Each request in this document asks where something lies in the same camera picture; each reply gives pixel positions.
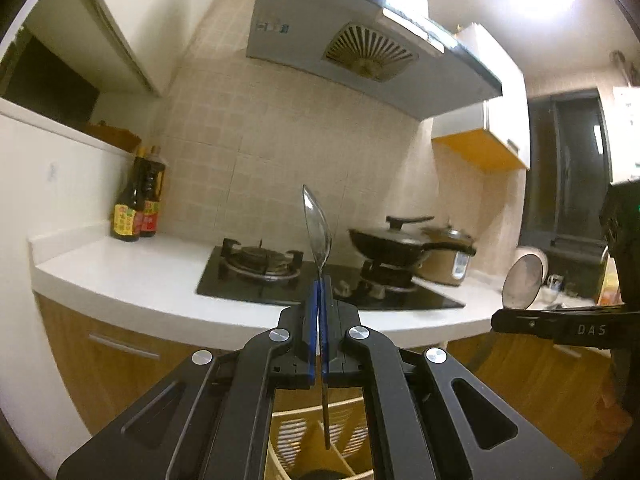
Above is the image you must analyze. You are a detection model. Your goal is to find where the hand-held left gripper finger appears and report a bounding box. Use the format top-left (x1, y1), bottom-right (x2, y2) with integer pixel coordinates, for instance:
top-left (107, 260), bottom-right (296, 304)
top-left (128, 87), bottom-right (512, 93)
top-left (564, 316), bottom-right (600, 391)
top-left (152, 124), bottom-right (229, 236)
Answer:
top-left (320, 277), bottom-right (585, 480)
top-left (56, 282), bottom-right (319, 480)

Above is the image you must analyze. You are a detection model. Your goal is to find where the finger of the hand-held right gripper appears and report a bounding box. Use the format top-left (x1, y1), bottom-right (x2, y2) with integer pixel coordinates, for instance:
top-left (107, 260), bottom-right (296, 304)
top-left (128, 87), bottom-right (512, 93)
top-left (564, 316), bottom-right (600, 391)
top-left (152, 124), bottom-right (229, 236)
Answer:
top-left (491, 305), bottom-right (640, 349)

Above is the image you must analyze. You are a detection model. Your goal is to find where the round metal spoon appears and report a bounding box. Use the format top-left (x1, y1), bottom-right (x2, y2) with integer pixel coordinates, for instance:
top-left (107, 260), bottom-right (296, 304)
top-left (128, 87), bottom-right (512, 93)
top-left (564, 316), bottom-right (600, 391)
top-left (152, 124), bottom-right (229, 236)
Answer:
top-left (501, 251), bottom-right (547, 311)

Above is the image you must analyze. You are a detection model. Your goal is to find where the white plastic utensil basket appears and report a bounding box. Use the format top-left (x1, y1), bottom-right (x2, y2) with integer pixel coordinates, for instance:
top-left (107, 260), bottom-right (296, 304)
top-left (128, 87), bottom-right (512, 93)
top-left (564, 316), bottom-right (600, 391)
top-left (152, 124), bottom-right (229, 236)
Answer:
top-left (269, 394), bottom-right (376, 480)

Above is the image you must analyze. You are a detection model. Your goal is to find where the slim metal spoon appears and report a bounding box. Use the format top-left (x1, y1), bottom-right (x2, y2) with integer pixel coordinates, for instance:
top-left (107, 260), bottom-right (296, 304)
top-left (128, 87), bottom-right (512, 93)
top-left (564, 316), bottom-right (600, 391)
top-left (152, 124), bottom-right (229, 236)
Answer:
top-left (302, 184), bottom-right (334, 451)

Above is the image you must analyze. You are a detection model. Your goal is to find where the yellow packet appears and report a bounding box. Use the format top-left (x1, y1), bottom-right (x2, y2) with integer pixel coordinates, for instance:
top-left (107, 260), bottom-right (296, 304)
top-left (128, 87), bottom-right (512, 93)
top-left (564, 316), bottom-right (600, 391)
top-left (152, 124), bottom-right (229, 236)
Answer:
top-left (597, 259), bottom-right (624, 306)

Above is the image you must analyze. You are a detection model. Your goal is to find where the black glass gas stove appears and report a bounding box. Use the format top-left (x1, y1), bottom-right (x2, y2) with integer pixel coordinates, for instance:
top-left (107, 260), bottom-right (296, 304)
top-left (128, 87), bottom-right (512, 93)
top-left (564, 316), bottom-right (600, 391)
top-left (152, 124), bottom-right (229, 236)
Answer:
top-left (196, 237), bottom-right (467, 311)

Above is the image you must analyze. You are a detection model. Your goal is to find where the dark window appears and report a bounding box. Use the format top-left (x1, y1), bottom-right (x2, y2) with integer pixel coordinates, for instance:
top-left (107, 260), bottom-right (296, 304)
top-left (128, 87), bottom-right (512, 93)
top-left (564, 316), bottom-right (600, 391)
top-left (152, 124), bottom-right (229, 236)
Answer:
top-left (519, 87), bottom-right (614, 257)

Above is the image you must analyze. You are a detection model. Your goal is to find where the right stove burner grate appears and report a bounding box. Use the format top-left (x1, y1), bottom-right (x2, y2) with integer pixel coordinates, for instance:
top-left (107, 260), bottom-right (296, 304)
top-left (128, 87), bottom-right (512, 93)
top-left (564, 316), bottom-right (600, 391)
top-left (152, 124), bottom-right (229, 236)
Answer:
top-left (360, 260), bottom-right (417, 297)

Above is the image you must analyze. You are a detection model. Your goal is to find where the stove burner grate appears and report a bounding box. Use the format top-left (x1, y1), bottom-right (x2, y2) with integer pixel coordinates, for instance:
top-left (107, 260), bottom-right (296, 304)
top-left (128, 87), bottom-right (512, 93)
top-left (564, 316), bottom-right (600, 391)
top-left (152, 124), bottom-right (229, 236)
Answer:
top-left (360, 260), bottom-right (417, 297)
top-left (222, 238), bottom-right (305, 281)

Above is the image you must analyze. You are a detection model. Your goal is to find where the left stove burner grate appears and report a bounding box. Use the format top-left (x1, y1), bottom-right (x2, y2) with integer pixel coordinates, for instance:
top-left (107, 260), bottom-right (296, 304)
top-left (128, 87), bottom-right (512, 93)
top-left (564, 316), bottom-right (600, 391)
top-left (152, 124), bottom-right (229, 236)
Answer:
top-left (222, 238), bottom-right (305, 281)

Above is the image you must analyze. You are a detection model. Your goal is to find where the black wok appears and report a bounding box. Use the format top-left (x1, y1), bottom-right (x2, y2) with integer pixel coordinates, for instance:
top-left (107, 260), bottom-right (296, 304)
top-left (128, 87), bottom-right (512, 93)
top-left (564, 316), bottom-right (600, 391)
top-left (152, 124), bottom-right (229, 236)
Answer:
top-left (348, 229), bottom-right (477, 274)

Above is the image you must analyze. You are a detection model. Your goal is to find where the beige rice cooker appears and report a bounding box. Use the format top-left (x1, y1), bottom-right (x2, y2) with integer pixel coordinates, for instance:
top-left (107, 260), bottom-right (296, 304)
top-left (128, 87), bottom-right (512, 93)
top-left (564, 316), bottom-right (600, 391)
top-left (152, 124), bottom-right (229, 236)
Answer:
top-left (421, 219), bottom-right (477, 287)

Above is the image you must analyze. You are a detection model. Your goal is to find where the glass wok lid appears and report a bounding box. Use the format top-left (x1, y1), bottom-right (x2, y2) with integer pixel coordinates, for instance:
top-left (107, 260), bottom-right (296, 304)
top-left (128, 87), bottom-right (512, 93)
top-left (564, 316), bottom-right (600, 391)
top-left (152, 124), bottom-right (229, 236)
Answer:
top-left (351, 215), bottom-right (436, 247)

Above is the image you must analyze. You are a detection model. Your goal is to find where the wooden base cabinet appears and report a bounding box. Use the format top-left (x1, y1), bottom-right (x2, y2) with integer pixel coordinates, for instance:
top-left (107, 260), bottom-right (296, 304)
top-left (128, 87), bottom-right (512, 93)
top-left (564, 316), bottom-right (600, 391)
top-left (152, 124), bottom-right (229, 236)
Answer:
top-left (32, 291), bottom-right (311, 436)

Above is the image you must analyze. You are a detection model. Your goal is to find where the red label sauce bottle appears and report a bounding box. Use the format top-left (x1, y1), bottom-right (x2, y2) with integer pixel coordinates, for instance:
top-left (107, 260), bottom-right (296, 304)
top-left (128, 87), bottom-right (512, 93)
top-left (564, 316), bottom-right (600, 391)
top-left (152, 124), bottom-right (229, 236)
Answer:
top-left (140, 145), bottom-right (167, 238)

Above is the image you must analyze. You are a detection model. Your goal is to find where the dark soy sauce bottle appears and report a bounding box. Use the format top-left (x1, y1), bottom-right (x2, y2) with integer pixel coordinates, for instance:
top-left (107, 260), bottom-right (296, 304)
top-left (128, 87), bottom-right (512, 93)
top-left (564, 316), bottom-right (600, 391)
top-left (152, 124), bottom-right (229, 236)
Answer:
top-left (110, 147), bottom-right (152, 243)

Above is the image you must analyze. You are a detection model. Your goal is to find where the wooden box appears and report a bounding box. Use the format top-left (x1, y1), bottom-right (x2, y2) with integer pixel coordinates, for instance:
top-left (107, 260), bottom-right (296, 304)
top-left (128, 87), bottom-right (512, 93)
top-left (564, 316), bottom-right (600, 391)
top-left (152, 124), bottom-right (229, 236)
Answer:
top-left (87, 120), bottom-right (142, 154)

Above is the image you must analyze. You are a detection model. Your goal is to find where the grey range hood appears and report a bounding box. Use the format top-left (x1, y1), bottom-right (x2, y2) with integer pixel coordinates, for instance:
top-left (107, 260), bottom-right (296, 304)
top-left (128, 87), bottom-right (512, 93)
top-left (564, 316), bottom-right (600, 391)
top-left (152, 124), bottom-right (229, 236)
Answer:
top-left (245, 0), bottom-right (503, 122)

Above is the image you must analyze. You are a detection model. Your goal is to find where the white and yellow wall cabinet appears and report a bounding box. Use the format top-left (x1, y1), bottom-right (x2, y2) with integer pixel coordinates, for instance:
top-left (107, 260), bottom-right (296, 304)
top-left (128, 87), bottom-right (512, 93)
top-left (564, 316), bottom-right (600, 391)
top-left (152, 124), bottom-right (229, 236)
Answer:
top-left (431, 22), bottom-right (531, 174)

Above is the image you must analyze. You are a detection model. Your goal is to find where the metal drawer handle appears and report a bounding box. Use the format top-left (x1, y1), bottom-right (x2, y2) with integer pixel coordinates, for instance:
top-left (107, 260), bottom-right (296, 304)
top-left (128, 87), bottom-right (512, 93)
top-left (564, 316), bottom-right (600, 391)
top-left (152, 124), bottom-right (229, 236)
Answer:
top-left (87, 332), bottom-right (161, 361)

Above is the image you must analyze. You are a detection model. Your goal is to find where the white corner wall cabinet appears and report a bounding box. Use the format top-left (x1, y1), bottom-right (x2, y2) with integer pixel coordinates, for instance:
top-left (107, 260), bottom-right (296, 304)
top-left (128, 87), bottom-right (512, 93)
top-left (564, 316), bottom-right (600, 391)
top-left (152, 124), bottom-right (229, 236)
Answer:
top-left (0, 0), bottom-right (167, 137)

